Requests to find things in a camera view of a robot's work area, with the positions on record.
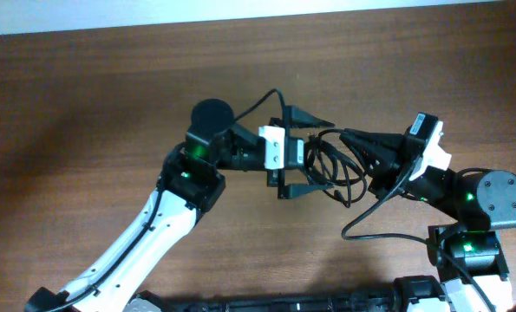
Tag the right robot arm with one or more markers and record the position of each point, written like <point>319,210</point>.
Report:
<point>471,265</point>

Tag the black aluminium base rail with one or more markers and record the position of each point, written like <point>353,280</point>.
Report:
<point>283,303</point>

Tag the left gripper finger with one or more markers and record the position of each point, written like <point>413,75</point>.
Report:
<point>296,190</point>
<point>294,117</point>

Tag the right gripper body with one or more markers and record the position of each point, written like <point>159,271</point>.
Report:
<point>401,169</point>

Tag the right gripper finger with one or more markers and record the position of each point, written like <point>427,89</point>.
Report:
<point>390,141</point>
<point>379,162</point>

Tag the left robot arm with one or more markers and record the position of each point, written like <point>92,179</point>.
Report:
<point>189,185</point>

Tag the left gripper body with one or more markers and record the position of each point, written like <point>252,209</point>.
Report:
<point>287,174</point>

